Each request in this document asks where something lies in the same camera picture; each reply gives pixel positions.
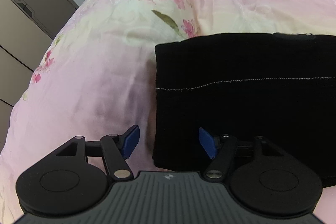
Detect black pants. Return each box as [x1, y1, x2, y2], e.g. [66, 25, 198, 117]
[153, 33, 335, 187]

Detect pink floral bed quilt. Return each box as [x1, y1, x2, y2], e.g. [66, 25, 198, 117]
[1, 0, 335, 223]

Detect beige wardrobe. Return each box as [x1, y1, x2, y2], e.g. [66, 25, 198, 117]
[1, 0, 78, 145]

